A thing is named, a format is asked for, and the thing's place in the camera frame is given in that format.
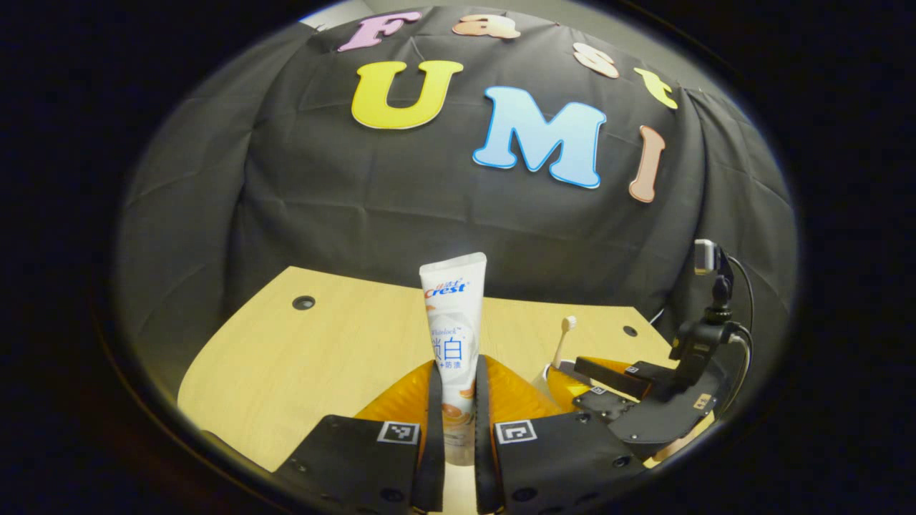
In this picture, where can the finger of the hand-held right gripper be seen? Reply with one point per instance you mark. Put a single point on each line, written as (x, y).
(608, 408)
(608, 375)

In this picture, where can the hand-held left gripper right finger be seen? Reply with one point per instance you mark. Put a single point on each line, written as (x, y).
(558, 465)

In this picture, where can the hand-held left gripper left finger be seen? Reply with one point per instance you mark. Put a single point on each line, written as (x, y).
(358, 465)

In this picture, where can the beige toothbrush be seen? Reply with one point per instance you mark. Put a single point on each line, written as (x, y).
(565, 336)

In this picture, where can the white toothpaste tube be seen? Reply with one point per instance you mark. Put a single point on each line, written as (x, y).
(453, 329)

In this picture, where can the black backdrop cloth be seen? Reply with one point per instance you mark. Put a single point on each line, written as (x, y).
(429, 207)

